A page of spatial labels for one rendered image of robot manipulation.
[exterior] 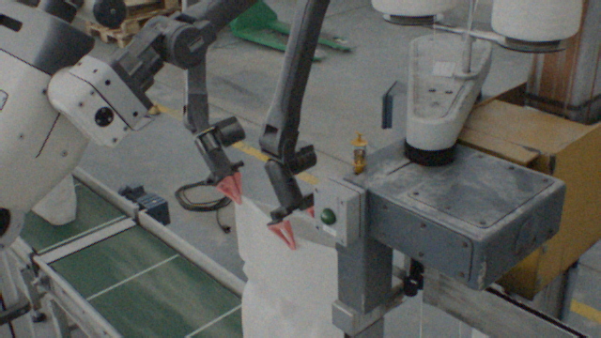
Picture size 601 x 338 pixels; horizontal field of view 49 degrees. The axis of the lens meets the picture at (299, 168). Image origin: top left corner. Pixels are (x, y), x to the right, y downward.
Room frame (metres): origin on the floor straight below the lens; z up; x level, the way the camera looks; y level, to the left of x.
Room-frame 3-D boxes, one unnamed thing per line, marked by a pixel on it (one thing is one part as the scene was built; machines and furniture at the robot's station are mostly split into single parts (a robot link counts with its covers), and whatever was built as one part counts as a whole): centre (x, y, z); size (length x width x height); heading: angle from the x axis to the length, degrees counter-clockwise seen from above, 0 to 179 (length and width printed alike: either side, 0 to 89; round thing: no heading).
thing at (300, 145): (1.38, 0.02, 1.19); 0.11 x 0.09 x 0.12; 133
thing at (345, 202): (0.94, -0.06, 1.29); 0.08 x 0.05 x 0.09; 41
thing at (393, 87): (1.44, -0.25, 1.25); 0.10 x 0.08 x 0.12; 156
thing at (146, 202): (2.62, 0.74, 0.35); 0.30 x 0.15 x 0.15; 41
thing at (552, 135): (1.20, -0.48, 1.18); 0.34 x 0.25 x 0.31; 131
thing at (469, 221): (0.95, -0.25, 1.21); 0.30 x 0.25 x 0.30; 41
